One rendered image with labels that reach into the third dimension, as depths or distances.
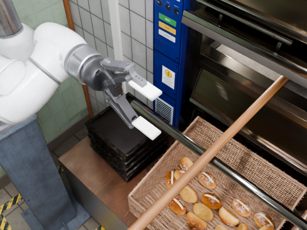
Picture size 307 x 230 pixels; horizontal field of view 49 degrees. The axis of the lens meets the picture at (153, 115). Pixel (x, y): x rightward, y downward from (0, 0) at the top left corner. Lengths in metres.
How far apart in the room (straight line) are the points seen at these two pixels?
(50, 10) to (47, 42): 1.08
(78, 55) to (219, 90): 0.76
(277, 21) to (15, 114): 0.77
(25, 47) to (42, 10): 0.60
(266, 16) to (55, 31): 0.61
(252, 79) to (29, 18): 1.17
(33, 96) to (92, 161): 0.94
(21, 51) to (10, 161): 0.48
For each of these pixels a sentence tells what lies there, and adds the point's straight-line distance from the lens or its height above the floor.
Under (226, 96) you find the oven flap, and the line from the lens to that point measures 1.42.
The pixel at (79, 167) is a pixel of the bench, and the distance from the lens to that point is 1.75.
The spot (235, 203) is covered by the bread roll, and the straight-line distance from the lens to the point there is 1.61.
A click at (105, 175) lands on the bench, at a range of 1.70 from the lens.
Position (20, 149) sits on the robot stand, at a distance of 1.53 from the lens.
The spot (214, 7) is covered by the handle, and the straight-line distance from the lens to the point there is 1.10.
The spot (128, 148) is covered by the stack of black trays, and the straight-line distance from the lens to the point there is 1.51.
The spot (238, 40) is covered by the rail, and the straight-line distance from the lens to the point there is 1.04.
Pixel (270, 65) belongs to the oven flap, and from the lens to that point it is 1.01.
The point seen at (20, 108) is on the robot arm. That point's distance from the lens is 0.87.
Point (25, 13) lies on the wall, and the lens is 1.88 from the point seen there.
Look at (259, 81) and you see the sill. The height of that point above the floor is 1.18.
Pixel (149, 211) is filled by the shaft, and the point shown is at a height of 1.21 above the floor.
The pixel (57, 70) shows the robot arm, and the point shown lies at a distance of 0.87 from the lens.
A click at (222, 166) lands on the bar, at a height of 1.17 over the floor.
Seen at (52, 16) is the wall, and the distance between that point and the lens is 1.98.
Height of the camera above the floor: 2.05
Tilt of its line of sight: 50 degrees down
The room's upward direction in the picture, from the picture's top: straight up
